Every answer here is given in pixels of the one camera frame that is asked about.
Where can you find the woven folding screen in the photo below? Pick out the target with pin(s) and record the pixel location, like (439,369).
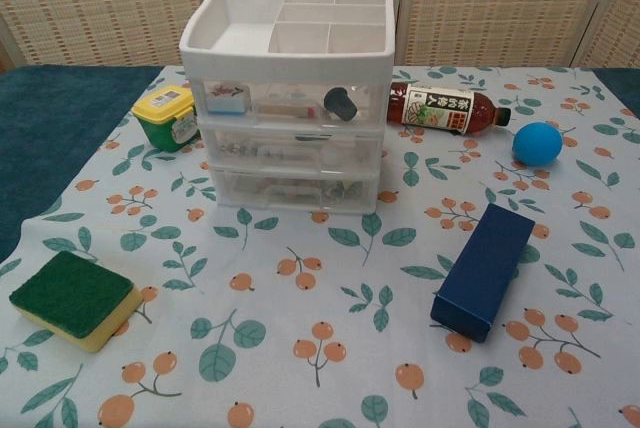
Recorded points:
(100,8)

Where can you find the mahjong tile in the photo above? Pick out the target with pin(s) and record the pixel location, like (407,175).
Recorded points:
(227,97)

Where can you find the clear drawer with small parts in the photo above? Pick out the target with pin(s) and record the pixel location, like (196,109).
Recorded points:
(280,148)

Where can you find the black stopper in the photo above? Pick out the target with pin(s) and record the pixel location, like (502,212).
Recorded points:
(340,104)

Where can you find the brown tea bottle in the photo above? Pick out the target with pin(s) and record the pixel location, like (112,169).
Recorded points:
(430,110)

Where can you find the white plastic drawer organizer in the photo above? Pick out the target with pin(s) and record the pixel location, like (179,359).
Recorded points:
(220,68)

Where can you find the floral fruit-print tablecloth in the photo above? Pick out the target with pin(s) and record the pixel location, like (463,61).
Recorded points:
(300,323)

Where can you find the clear drawer with mahjong tile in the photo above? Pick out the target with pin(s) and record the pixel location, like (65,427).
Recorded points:
(295,95)

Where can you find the clear drawer with brown pieces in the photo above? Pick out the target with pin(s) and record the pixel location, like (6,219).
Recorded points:
(250,190)

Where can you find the green and yellow sponge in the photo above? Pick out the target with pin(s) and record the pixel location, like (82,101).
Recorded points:
(70,293)

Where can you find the dark blue rectangular box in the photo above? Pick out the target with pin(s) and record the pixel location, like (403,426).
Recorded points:
(482,273)

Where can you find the yellow-lidded green container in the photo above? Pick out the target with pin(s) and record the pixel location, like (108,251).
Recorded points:
(160,105)

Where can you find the blue ball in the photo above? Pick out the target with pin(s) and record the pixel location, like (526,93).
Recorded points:
(537,144)

